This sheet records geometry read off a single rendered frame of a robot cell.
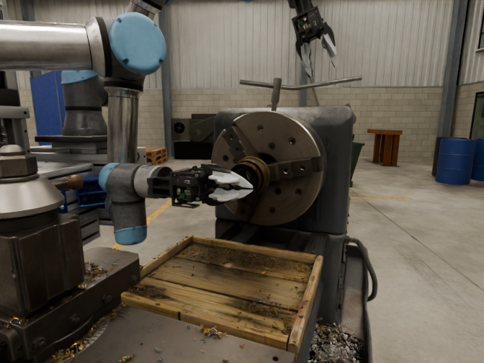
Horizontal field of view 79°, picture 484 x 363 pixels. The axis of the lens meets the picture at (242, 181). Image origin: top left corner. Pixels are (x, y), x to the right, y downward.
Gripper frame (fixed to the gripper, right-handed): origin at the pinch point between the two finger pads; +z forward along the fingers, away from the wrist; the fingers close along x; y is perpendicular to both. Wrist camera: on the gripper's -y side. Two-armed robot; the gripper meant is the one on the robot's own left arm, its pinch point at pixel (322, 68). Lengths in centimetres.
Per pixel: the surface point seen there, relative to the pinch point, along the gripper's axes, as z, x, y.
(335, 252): 54, -11, 0
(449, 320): 152, 23, -109
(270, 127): 11.9, -15.2, 15.8
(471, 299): 158, 41, -139
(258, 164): 19.9, -17.3, 27.1
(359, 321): 82, -12, -7
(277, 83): 1.4, -10.8, 12.3
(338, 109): 12.3, 0.9, -2.4
